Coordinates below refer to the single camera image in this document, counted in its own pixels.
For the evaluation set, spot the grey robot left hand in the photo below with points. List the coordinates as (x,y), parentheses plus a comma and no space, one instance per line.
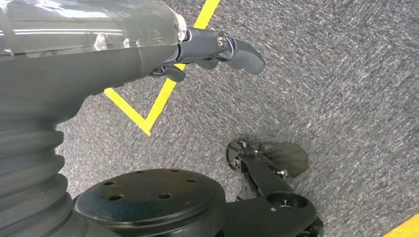
(82,65)

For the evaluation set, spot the metal caster brake pedal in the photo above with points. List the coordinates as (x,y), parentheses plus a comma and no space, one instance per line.
(288,157)

